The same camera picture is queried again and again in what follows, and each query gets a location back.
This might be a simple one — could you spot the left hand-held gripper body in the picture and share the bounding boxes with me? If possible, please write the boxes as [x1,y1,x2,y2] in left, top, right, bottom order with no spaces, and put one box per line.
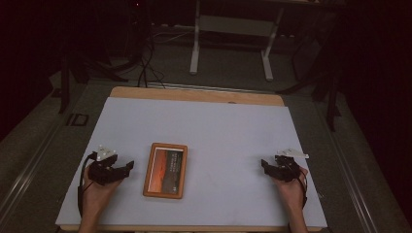
[87,145,120,186]

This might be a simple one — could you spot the metal floor rail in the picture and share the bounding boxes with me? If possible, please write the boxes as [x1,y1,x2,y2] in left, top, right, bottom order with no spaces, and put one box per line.
[319,103,380,233]
[0,96,82,215]

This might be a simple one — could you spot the black floor cables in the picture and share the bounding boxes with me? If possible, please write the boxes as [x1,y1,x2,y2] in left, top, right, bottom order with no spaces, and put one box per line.
[136,32,167,89]

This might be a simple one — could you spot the white table mat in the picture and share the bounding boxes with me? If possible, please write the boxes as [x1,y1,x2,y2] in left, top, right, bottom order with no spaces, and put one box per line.
[54,96,328,229]

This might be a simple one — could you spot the person's right hand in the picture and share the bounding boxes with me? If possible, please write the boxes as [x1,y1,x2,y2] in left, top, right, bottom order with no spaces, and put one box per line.
[273,166,309,208]

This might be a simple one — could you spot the wooden photo frame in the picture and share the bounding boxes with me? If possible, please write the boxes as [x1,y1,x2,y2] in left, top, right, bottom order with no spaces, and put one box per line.
[142,142,189,200]

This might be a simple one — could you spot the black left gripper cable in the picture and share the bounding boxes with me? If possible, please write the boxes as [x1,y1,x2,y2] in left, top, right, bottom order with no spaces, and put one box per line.
[77,151,98,218]

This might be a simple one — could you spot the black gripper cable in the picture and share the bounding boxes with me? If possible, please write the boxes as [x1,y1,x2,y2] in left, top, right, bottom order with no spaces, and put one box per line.
[77,151,98,218]
[298,173,309,210]

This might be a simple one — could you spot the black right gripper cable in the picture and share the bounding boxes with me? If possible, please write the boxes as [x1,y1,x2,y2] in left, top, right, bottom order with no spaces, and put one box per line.
[298,173,309,210]

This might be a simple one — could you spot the floor socket plate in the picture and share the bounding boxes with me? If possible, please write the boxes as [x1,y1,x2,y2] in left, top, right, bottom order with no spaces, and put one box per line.
[65,113,89,127]

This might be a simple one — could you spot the white metal stand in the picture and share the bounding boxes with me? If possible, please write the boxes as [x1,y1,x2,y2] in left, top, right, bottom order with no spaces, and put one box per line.
[189,0,286,83]

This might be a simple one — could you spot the person's left hand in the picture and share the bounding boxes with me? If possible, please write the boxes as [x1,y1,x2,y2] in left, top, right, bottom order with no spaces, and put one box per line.
[82,168,123,212]

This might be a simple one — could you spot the black stand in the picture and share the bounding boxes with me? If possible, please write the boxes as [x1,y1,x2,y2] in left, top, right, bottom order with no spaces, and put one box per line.
[277,32,343,133]
[57,32,130,115]

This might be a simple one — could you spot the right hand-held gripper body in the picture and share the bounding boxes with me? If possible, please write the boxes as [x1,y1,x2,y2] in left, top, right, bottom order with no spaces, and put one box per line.
[273,148,310,183]

